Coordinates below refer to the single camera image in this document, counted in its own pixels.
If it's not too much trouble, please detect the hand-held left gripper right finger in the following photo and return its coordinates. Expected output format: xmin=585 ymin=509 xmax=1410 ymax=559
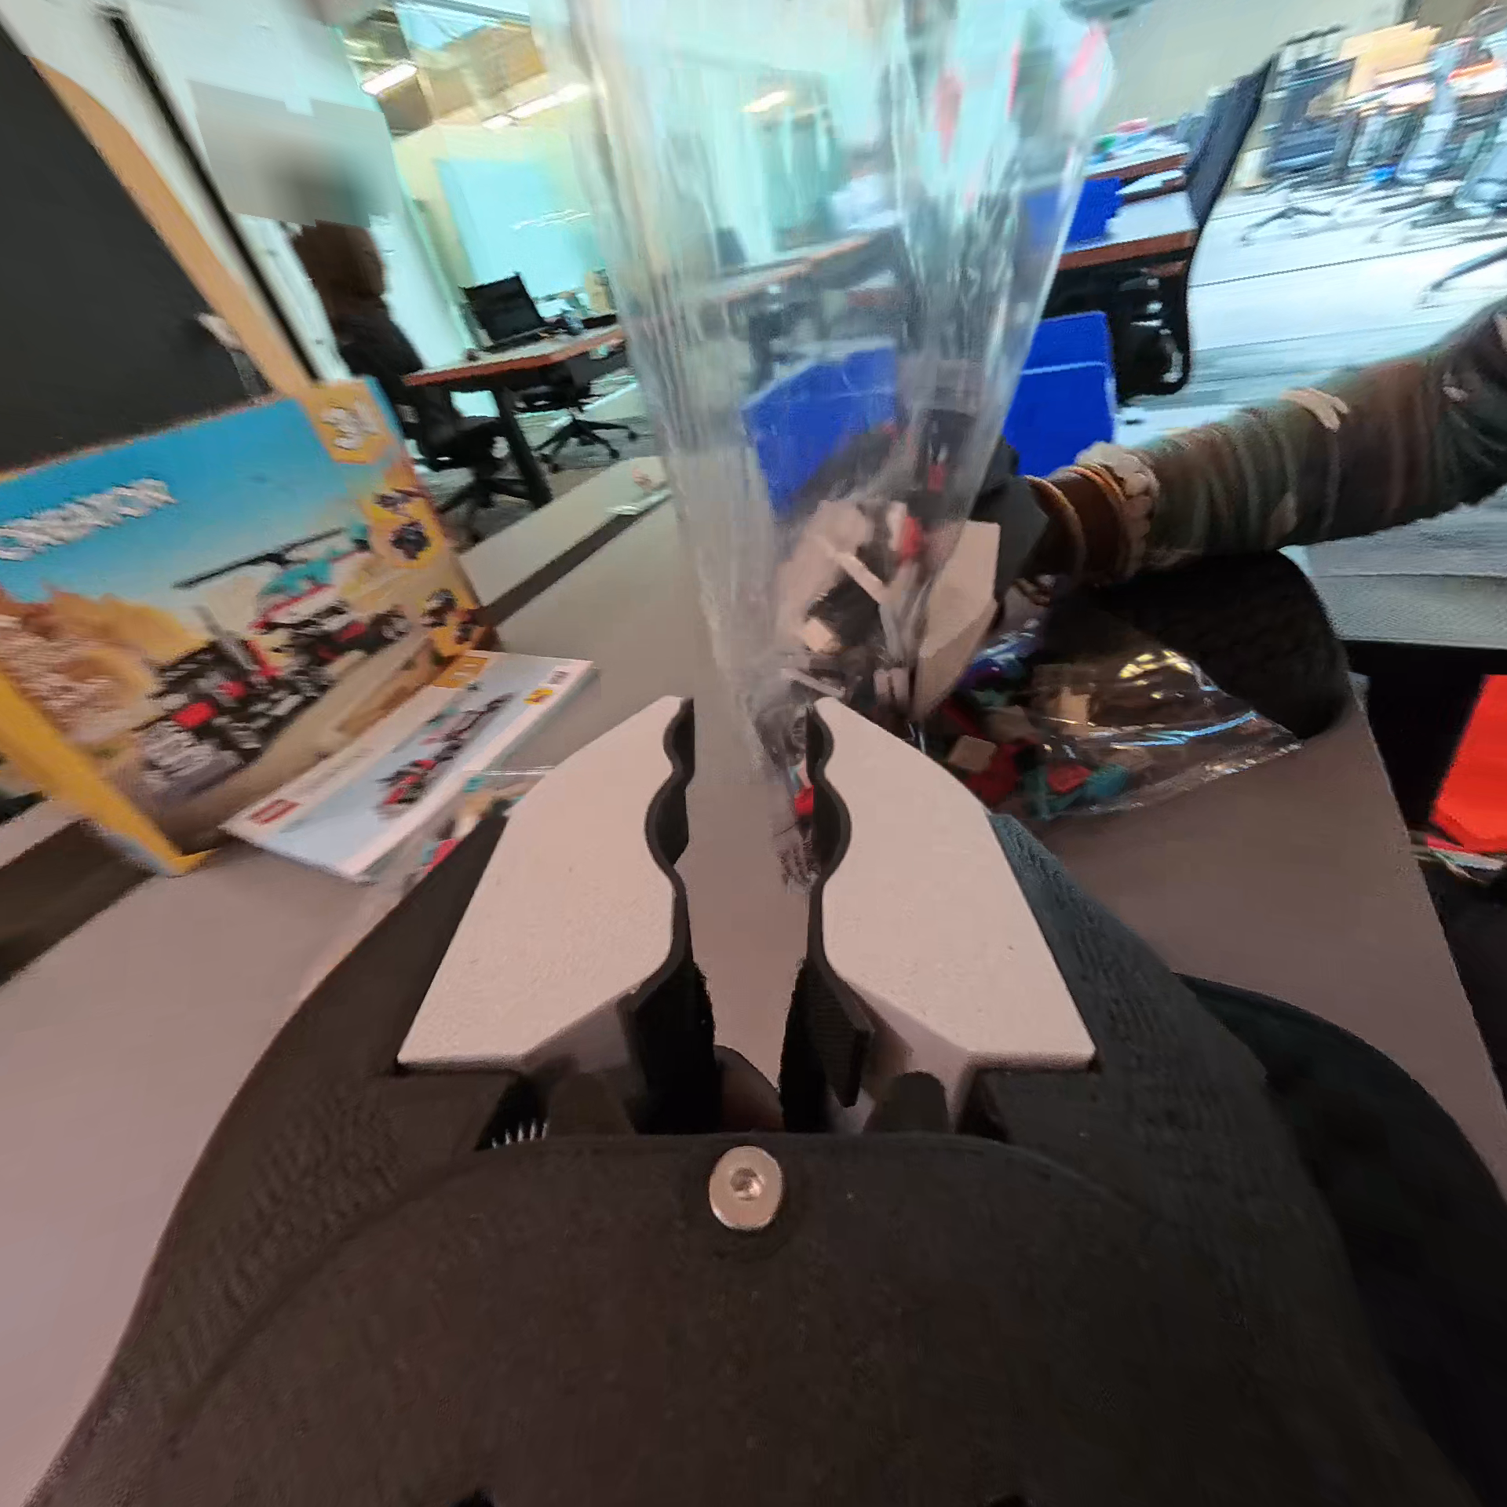
xmin=779 ymin=695 xmax=1096 ymax=1124

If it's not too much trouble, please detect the white bead bracelet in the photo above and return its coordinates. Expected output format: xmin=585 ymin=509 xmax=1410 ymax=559
xmin=1073 ymin=439 xmax=1163 ymax=502

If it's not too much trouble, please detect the blue plastic bin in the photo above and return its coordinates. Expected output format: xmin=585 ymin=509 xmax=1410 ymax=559
xmin=1030 ymin=175 xmax=1127 ymax=249
xmin=739 ymin=308 xmax=1120 ymax=485

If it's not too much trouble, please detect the gold bangle bracelet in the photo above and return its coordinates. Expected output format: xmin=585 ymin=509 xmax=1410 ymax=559
xmin=1026 ymin=462 xmax=1134 ymax=591

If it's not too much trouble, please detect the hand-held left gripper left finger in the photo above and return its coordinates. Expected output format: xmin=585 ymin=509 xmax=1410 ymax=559
xmin=399 ymin=694 xmax=723 ymax=1117

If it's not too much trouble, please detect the lego instruction booklet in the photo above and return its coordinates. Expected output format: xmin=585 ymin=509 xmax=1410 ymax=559
xmin=221 ymin=650 xmax=598 ymax=882

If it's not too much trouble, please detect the black office chair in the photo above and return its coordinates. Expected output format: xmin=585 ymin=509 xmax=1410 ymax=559
xmin=395 ymin=398 xmax=510 ymax=527
xmin=460 ymin=272 xmax=641 ymax=475
xmin=1113 ymin=55 xmax=1281 ymax=401

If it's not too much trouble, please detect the clear bag of colourful bricks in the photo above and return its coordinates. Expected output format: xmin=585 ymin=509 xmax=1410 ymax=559
xmin=930 ymin=624 xmax=1303 ymax=824

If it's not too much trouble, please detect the person's right forearm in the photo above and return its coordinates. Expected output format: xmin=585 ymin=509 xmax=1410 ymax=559
xmin=1118 ymin=299 xmax=1507 ymax=584

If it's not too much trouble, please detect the wood-edged office desk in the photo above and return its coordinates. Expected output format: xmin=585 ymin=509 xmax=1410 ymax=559
xmin=400 ymin=322 xmax=628 ymax=509
xmin=1043 ymin=146 xmax=1202 ymax=288

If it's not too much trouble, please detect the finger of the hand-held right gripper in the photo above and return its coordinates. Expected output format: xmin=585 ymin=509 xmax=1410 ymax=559
xmin=912 ymin=518 xmax=1005 ymax=717

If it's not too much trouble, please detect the large clear plastic bag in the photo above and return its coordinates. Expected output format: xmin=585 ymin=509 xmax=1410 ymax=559
xmin=528 ymin=0 xmax=1118 ymax=896

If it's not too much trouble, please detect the colourful lego set box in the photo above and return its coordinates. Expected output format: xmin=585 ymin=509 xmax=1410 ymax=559
xmin=0 ymin=378 xmax=486 ymax=875

